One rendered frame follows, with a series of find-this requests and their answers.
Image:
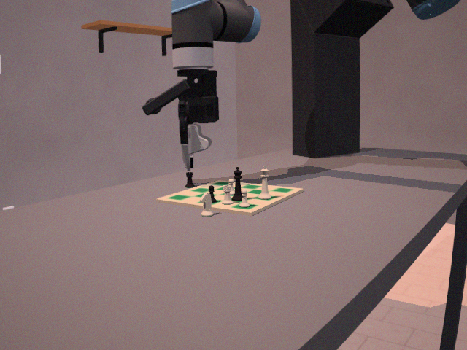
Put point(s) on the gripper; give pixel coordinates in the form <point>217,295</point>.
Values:
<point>204,92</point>

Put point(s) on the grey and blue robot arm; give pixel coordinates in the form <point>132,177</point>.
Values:
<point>196,22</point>

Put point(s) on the green and cream chessboard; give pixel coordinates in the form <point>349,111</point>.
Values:
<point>192,196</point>

